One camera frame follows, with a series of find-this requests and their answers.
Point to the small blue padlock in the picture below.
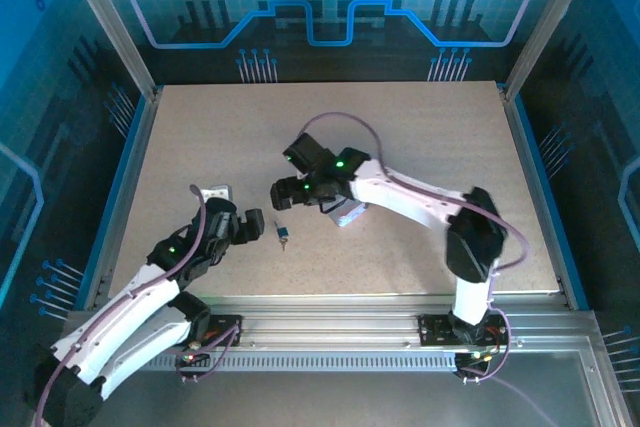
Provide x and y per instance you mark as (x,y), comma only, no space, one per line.
(283,233)

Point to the small brass key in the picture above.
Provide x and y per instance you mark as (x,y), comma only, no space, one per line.
(283,246)

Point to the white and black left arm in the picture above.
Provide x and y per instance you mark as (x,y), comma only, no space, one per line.
(125,317)

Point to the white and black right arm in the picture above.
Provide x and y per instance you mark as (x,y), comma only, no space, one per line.
(415,197)

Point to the blue table edge strip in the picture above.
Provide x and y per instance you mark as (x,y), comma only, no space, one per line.
(544,172)
(127,157)

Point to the wide aluminium base rail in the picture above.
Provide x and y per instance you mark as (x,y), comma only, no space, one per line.
(325,322)

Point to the aluminium frame post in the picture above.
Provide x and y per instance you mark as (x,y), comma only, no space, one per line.
(114,22)
(547,22)

